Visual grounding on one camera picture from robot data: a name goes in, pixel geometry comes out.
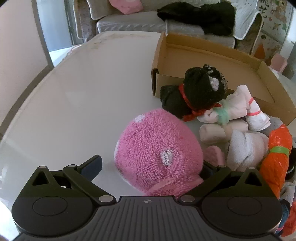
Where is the grey door frame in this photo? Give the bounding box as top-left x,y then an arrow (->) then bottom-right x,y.
32,0 -> 54,69

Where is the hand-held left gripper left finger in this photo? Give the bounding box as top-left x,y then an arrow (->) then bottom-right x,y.
23,155 -> 116,205

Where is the grey sofa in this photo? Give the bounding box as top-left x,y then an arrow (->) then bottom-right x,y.
74,0 -> 264,49

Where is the orange sock bundle green band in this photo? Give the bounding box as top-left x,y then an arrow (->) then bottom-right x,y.
259,124 -> 294,200

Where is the white terry sock bundle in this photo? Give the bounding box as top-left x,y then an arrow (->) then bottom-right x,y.
227,130 -> 270,172

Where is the white quilted sofa cover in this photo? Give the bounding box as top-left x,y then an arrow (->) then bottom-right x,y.
233,2 -> 264,41

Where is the pink stool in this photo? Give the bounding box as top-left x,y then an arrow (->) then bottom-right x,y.
269,53 -> 288,72

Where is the white desktop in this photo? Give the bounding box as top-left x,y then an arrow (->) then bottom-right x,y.
0,31 -> 296,234

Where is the pink cushion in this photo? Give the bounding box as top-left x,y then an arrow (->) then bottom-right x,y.
109,0 -> 144,14

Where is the light pink fluffy sock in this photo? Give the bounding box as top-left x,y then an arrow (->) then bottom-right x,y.
205,146 -> 225,167

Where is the white sock bundle green band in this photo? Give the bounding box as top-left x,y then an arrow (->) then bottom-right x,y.
197,93 -> 249,126

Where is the pink fluffy sock bundle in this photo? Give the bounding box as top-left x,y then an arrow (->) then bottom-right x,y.
114,108 -> 204,197

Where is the dark sock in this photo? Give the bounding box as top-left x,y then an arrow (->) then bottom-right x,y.
285,147 -> 296,181

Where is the black garment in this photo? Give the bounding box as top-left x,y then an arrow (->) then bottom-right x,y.
157,1 -> 236,36

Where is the grey sock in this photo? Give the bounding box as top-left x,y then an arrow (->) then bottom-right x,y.
266,116 -> 284,137

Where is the cream rolled sock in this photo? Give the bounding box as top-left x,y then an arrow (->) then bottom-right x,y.
199,120 -> 249,144

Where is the floral wall poster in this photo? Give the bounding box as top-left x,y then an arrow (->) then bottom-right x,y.
254,0 -> 293,58

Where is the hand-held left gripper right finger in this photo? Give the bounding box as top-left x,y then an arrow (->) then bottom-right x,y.
178,162 -> 278,205

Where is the cardboard box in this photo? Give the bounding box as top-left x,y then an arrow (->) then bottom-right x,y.
151,31 -> 296,127

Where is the black sock bundle red band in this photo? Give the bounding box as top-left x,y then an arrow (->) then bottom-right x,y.
160,64 -> 229,122

